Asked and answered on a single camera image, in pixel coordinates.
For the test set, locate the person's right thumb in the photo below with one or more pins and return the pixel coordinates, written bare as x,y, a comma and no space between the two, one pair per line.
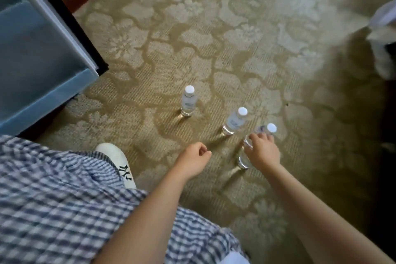
248,150

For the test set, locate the white sneaker with black print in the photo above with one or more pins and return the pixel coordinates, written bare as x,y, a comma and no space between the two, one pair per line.
119,161

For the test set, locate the person's left hand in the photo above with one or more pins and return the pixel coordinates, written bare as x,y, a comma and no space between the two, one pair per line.
192,160

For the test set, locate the person's left forearm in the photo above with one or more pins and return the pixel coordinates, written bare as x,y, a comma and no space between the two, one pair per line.
148,223

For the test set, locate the person's right hand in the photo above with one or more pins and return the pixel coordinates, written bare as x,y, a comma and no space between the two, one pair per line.
264,154

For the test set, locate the blue white checkered garment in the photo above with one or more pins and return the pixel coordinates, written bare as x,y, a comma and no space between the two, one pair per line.
58,208

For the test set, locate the white plastic bag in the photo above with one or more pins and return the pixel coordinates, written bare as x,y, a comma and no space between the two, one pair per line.
383,30

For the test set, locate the clear water bottle white cap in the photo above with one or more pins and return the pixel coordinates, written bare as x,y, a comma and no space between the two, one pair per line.
234,122
246,161
188,103

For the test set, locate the person's left fingers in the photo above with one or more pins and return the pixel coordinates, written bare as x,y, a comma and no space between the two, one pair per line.
204,153

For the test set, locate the person's right forearm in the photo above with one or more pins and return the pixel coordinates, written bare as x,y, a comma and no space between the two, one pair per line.
312,220

